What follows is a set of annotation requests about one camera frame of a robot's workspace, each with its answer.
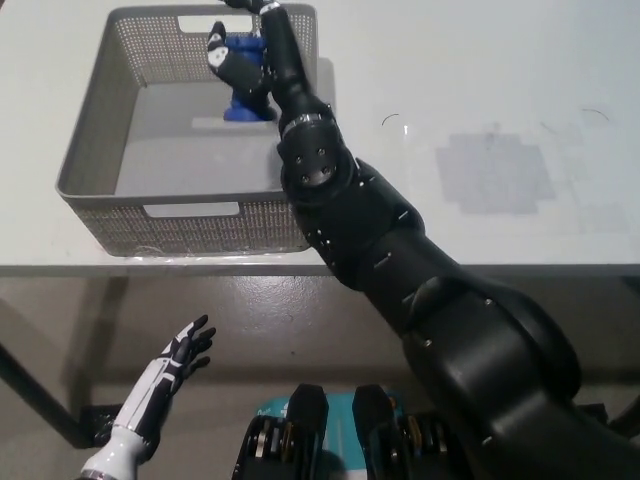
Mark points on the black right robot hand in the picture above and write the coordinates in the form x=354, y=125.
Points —
x=285, y=65

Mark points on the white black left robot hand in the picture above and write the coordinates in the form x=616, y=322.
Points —
x=155, y=385

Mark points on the blue rook chess piece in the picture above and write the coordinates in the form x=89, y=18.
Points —
x=245, y=107

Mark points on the dark metal table leg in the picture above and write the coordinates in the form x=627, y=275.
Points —
x=35, y=387

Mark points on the gray perforated plastic basket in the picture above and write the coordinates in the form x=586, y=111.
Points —
x=175, y=165

